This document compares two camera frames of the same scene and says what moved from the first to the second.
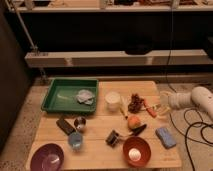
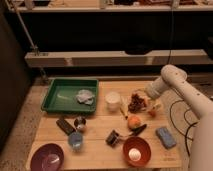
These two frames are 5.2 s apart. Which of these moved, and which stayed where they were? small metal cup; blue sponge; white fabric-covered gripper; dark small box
Moved: white fabric-covered gripper
Stayed: small metal cup; dark small box; blue sponge
